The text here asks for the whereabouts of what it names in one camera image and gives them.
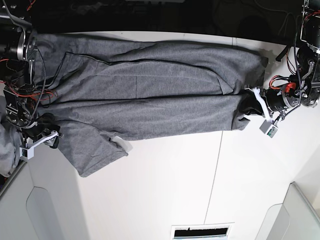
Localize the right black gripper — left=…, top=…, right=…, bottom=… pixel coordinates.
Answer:
left=22, top=114, right=63, bottom=149

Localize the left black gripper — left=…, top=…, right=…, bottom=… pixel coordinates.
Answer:
left=239, top=84, right=300, bottom=124

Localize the dark grey t-shirt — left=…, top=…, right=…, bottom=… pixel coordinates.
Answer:
left=36, top=34, right=268, bottom=177

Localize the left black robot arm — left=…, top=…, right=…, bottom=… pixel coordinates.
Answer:
left=239, top=0, right=320, bottom=124

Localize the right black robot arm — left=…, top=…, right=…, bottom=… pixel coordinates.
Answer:
left=0, top=0, right=63, bottom=149

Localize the light grey clothes pile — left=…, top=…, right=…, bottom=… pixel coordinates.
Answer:
left=0, top=96, right=22, bottom=178

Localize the left white bin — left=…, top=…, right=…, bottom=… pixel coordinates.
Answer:
left=0, top=159, right=55, bottom=240

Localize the white bin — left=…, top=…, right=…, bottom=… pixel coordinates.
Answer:
left=0, top=159, right=55, bottom=240
left=255, top=182, right=320, bottom=240

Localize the right white bin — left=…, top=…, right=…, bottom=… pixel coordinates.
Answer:
left=255, top=182, right=320, bottom=240

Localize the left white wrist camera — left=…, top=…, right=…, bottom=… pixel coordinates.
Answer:
left=259, top=120, right=278, bottom=138

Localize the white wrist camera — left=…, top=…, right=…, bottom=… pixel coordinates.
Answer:
left=19, top=147, right=35, bottom=161
left=259, top=120, right=278, bottom=138

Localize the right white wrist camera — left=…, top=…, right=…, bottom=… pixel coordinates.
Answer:
left=19, top=147, right=35, bottom=161

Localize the black braided cable sleeve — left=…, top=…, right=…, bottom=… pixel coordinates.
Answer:
left=275, top=44, right=291, bottom=62

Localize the thin grey background cable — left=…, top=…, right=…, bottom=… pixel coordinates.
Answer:
left=257, top=0, right=305, bottom=36

